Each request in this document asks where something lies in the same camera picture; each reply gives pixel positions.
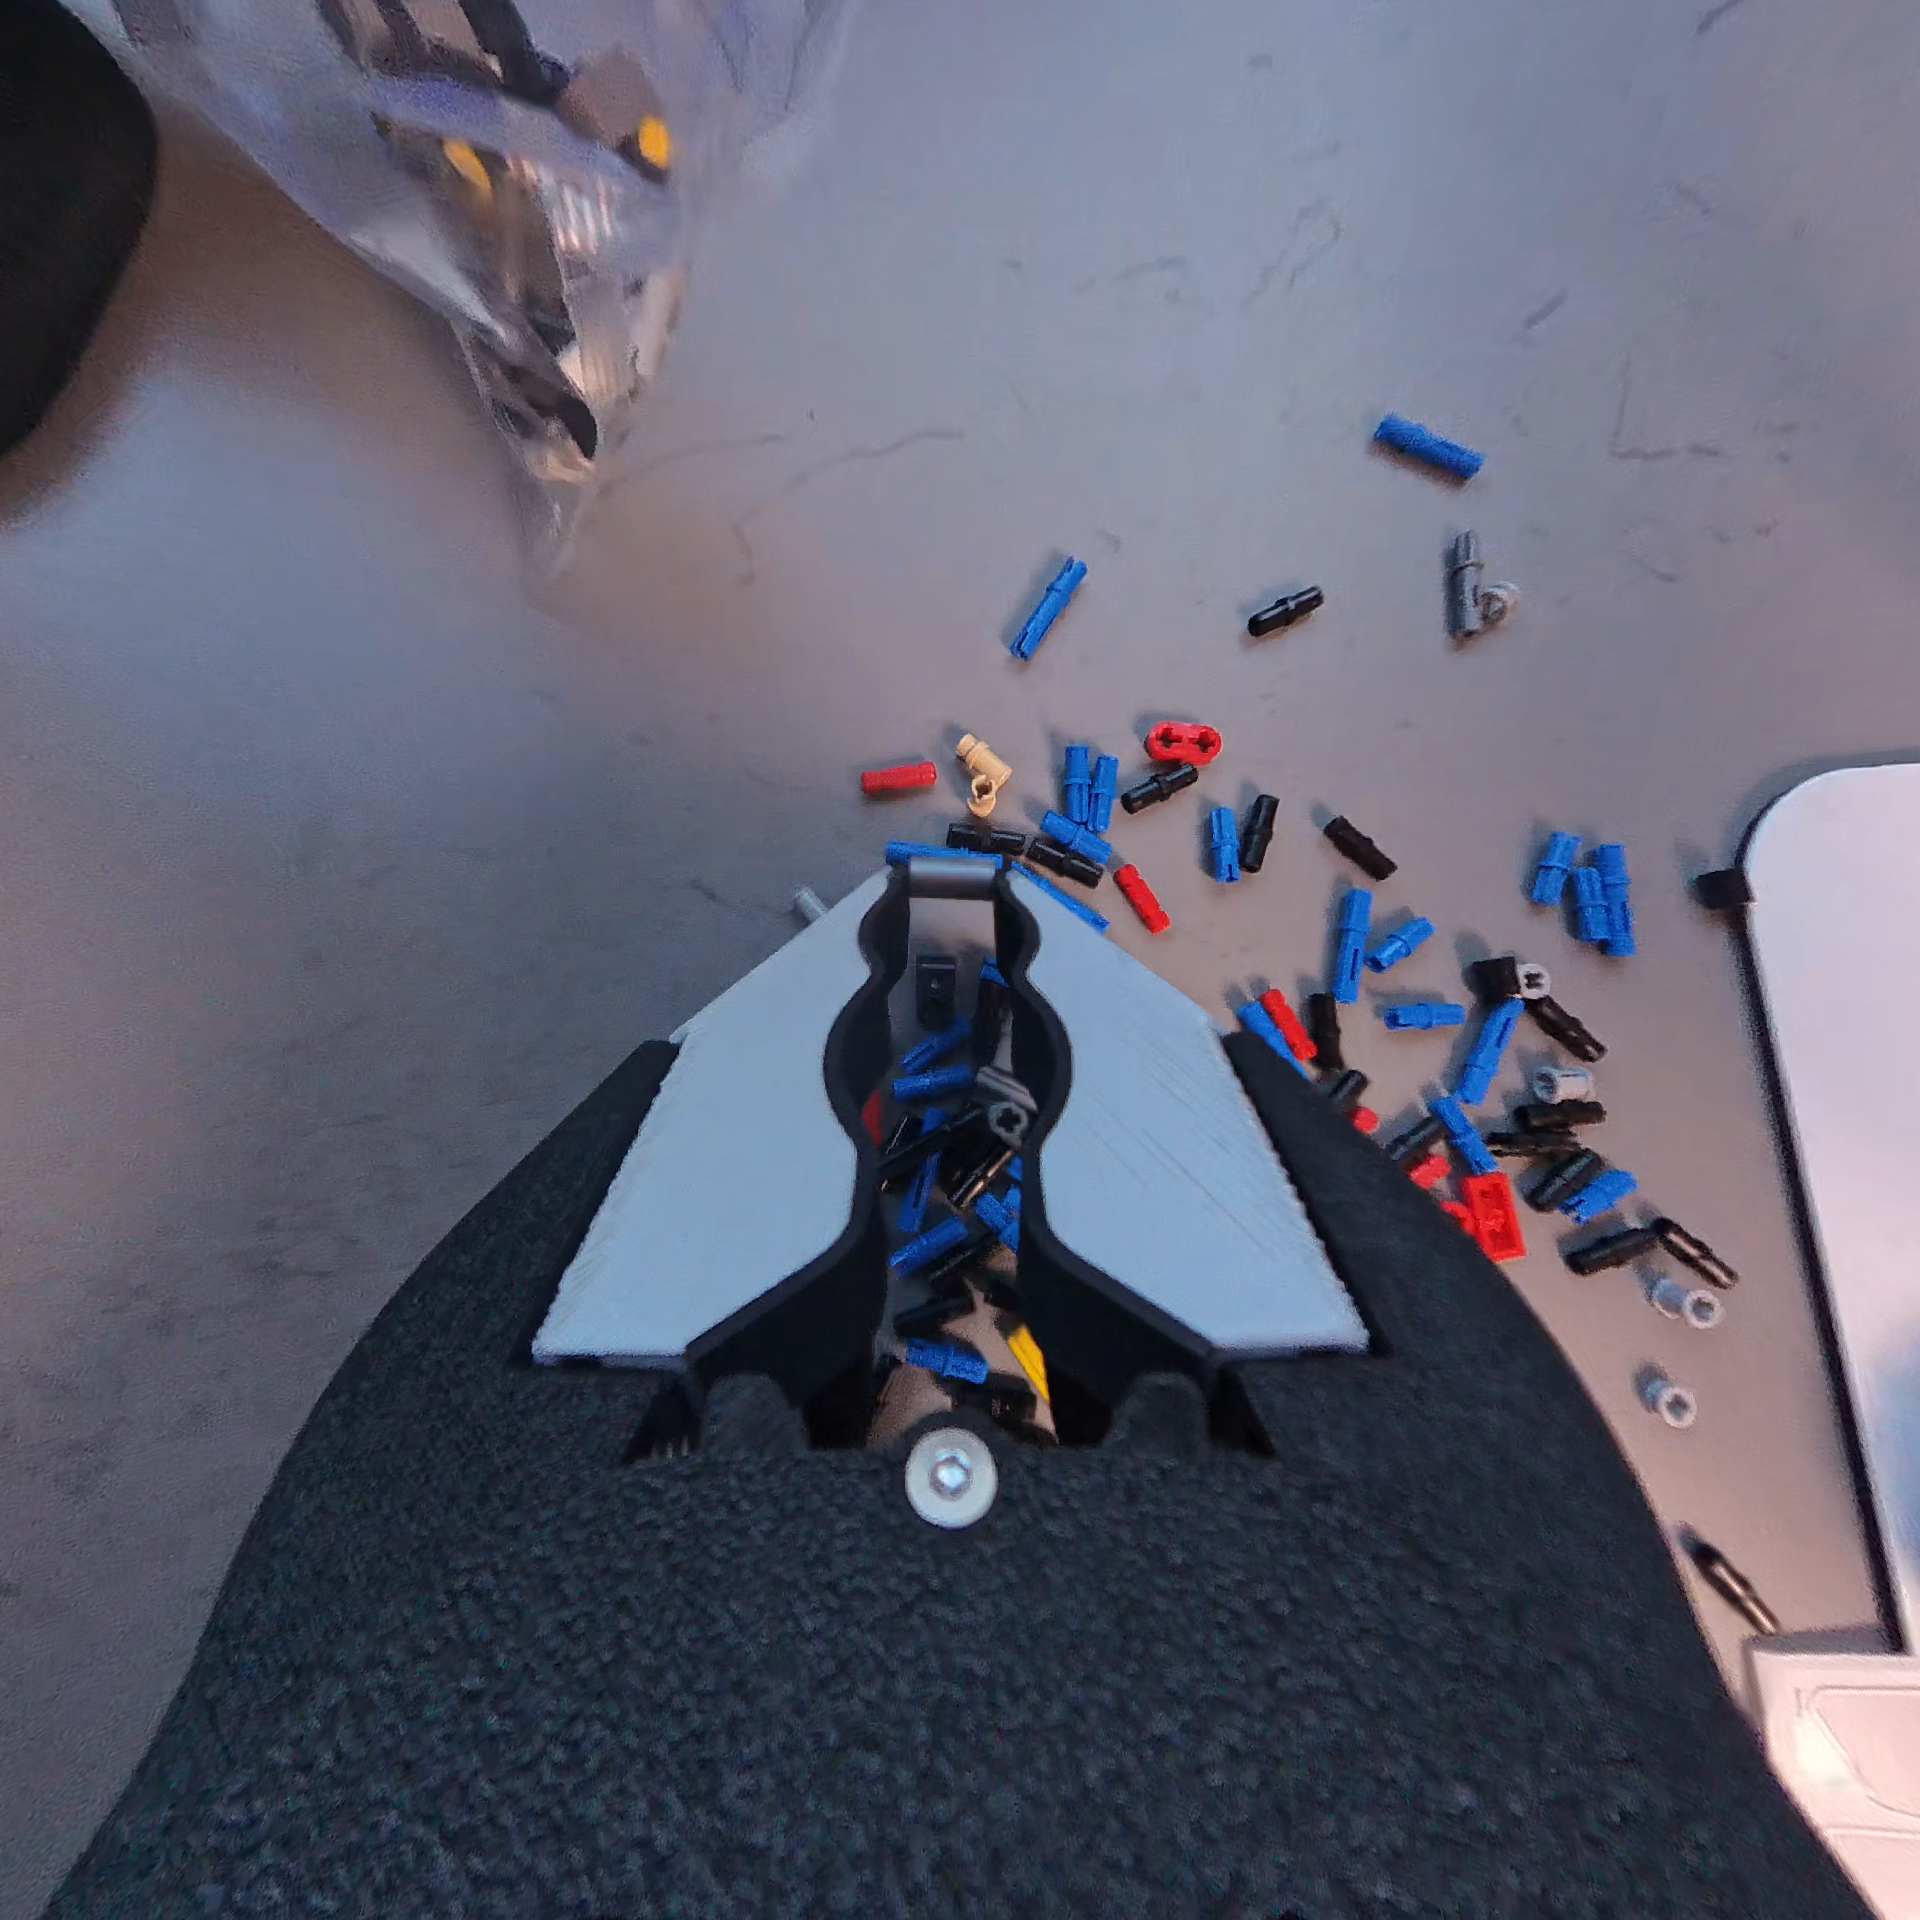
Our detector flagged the black chair armrest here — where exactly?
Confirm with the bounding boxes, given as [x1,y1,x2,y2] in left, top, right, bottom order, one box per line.
[0,0,157,457]

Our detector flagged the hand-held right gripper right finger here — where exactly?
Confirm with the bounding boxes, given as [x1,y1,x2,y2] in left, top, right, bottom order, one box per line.
[991,872,1374,1361]

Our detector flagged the grey desk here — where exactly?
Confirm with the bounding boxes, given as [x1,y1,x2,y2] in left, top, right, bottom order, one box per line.
[0,0,1920,1920]

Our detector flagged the blue toy pin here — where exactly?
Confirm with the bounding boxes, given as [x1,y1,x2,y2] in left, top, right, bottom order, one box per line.
[1006,557,1090,663]
[1370,417,1488,486]

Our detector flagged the white booklet stand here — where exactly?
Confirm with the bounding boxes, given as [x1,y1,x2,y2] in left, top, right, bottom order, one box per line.
[1742,757,1920,1646]

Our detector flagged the pile of small toy parts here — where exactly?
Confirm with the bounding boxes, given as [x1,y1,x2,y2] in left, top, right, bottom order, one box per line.
[795,717,1742,1449]

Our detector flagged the white sticker sheet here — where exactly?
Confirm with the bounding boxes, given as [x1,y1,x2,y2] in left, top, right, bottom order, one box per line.
[1742,1637,1920,1877]

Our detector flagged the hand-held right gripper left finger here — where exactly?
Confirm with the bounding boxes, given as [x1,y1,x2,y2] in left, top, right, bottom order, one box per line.
[534,872,912,1375]

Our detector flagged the clear plastic bag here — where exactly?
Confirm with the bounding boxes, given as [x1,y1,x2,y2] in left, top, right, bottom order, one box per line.
[121,0,856,589]

